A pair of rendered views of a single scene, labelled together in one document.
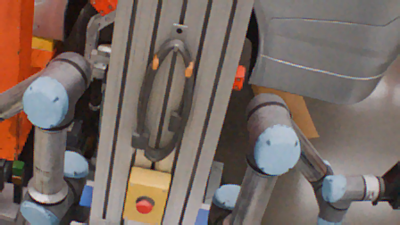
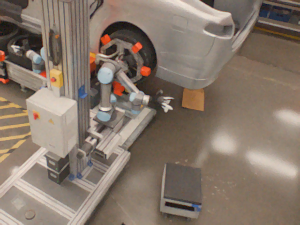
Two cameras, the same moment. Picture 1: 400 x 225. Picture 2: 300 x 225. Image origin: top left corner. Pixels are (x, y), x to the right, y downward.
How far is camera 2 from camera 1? 1.37 m
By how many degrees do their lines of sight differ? 20
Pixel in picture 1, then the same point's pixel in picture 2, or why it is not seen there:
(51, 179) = not seen: hidden behind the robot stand
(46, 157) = not seen: hidden behind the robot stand
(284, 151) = (105, 75)
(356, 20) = (190, 54)
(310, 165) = (129, 89)
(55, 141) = not seen: hidden behind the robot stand
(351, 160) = (214, 122)
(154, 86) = (52, 42)
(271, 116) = (105, 65)
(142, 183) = (52, 72)
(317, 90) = (179, 82)
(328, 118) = (211, 105)
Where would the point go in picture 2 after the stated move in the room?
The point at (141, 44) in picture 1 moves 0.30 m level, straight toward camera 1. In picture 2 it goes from (47, 28) to (19, 47)
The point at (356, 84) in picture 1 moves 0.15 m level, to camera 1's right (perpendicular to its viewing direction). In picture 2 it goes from (193, 81) to (207, 85)
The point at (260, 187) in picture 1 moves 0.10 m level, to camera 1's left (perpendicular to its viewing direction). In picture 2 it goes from (103, 88) to (92, 84)
